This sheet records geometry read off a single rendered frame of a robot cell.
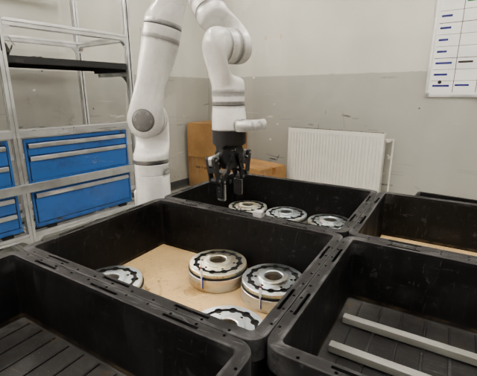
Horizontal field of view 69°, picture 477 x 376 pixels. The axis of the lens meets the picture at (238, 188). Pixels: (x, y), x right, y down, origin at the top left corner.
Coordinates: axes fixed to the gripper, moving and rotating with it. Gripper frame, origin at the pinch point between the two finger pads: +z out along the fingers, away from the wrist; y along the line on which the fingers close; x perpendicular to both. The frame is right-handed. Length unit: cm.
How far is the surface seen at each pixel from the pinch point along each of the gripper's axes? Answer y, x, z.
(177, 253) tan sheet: 15.8, -1.8, 9.9
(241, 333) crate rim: 38.0, 31.3, 0.0
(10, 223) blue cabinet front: -13, -179, 52
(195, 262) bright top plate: 20.5, 8.1, 7.0
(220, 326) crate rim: 38.5, 29.1, 0.0
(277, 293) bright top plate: 20.7, 25.0, 6.9
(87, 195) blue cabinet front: -63, -178, 47
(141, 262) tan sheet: 22.7, -4.4, 9.8
